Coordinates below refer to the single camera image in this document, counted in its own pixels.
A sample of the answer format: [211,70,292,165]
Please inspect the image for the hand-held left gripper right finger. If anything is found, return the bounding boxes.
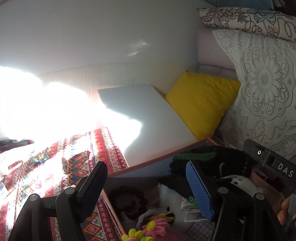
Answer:
[186,161,285,241]

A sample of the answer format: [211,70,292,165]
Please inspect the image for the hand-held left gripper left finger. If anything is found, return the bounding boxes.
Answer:
[8,161,108,241]

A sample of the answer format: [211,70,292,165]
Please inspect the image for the white paper packets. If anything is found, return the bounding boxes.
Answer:
[180,199,200,212]

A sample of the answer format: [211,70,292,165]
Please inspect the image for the wooden bead bracelet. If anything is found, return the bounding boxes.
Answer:
[109,185,149,219]

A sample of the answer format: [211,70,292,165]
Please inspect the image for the large white plush toy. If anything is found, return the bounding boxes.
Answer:
[158,183,197,220]

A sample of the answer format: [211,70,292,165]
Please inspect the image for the black green glove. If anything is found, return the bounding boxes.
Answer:
[170,146,219,176]

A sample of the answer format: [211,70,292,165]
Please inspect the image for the pink knitted roll with flowers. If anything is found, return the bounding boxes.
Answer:
[121,210,176,241]

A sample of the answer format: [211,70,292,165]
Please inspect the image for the orange cardboard box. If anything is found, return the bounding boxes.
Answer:
[102,137,296,241]

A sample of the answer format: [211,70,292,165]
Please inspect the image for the patterned desktop cloth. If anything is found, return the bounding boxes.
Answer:
[0,127,130,241]

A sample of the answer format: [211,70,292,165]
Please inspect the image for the person's right hand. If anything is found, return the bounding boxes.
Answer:
[276,196,292,224]

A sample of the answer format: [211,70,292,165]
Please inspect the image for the grey checkered pouch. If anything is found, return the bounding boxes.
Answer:
[185,220,215,241]

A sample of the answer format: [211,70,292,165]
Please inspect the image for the white lace pillow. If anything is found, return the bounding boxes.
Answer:
[211,29,296,160]

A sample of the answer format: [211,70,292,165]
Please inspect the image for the yellow pillow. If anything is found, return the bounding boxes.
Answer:
[165,71,241,141]

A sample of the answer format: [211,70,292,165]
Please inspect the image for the black flat object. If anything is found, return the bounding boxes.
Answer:
[0,138,35,153]

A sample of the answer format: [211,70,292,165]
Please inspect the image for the pink headboard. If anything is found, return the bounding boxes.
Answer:
[196,25,237,79]

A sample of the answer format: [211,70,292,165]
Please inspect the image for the floral pillow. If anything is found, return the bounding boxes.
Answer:
[196,7,296,43]

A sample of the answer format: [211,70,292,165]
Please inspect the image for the blue cushion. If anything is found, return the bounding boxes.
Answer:
[217,0,273,10]

